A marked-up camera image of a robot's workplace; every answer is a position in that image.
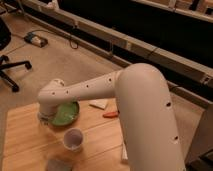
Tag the white plastic bottle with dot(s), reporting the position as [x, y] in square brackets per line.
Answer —
[124, 156]

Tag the orange carrot toy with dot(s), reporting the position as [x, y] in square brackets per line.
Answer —
[110, 115]

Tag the green ceramic bowl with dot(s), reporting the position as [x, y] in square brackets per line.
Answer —
[66, 114]

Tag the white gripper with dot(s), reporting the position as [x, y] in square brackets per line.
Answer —
[45, 119]

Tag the grey round object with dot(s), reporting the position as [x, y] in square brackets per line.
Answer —
[57, 165]

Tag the black office chair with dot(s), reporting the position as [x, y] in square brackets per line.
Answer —
[5, 38]

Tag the power strip on floor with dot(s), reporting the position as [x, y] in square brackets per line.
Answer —
[36, 40]

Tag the white sponge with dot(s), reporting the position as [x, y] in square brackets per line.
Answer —
[99, 103]

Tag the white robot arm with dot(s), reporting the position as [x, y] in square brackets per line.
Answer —
[145, 111]

